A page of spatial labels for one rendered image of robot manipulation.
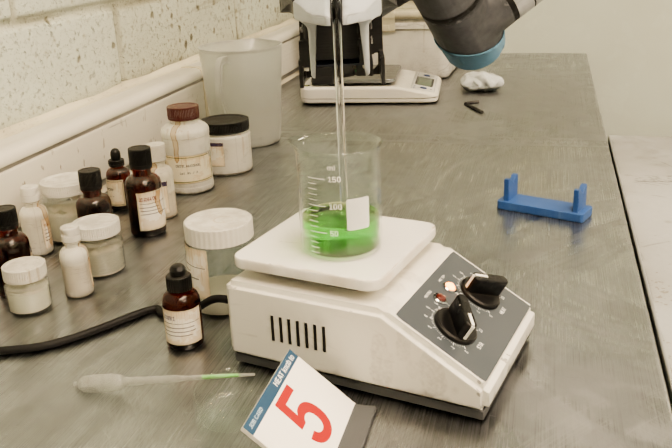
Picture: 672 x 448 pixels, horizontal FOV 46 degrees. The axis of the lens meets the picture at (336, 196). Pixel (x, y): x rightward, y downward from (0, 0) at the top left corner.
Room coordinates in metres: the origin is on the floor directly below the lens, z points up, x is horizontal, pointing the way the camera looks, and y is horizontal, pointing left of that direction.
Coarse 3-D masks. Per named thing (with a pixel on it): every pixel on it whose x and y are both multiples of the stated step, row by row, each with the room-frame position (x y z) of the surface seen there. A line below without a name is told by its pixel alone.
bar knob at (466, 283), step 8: (464, 280) 0.53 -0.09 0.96; (472, 280) 0.52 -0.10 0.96; (480, 280) 0.52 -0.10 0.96; (488, 280) 0.52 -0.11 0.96; (496, 280) 0.53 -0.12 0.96; (504, 280) 0.53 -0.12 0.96; (464, 288) 0.53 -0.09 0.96; (472, 288) 0.52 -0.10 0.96; (480, 288) 0.52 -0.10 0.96; (488, 288) 0.53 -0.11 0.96; (496, 288) 0.53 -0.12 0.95; (472, 296) 0.52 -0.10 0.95; (480, 296) 0.52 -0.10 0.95; (488, 296) 0.53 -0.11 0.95; (496, 296) 0.53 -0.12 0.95; (480, 304) 0.52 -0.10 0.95; (488, 304) 0.52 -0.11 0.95; (496, 304) 0.52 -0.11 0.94
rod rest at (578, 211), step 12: (504, 180) 0.85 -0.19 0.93; (516, 180) 0.86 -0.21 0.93; (504, 192) 0.84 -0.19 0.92; (516, 192) 0.86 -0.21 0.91; (576, 192) 0.80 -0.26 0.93; (504, 204) 0.84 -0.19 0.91; (516, 204) 0.83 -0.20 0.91; (528, 204) 0.83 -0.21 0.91; (540, 204) 0.83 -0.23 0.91; (552, 204) 0.82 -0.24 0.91; (564, 204) 0.82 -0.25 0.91; (576, 204) 0.80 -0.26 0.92; (552, 216) 0.81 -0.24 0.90; (564, 216) 0.80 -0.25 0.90; (576, 216) 0.79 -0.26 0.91; (588, 216) 0.80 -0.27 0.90
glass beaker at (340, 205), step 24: (312, 144) 0.56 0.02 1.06; (336, 144) 0.57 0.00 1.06; (360, 144) 0.56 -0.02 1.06; (312, 168) 0.52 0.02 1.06; (336, 168) 0.51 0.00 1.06; (360, 168) 0.51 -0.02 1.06; (312, 192) 0.52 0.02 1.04; (336, 192) 0.51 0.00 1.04; (360, 192) 0.51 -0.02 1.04; (312, 216) 0.52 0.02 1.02; (336, 216) 0.51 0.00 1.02; (360, 216) 0.51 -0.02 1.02; (312, 240) 0.52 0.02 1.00; (336, 240) 0.51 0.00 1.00; (360, 240) 0.51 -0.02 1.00
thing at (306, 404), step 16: (304, 368) 0.46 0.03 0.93; (288, 384) 0.44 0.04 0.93; (304, 384) 0.45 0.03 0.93; (320, 384) 0.46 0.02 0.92; (288, 400) 0.43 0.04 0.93; (304, 400) 0.44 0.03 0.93; (320, 400) 0.44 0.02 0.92; (336, 400) 0.45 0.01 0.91; (272, 416) 0.41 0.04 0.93; (288, 416) 0.42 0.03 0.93; (304, 416) 0.42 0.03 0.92; (320, 416) 0.43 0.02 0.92; (336, 416) 0.44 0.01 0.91; (256, 432) 0.39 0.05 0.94; (272, 432) 0.40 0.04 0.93; (288, 432) 0.40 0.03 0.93; (304, 432) 0.41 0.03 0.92; (320, 432) 0.42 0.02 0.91
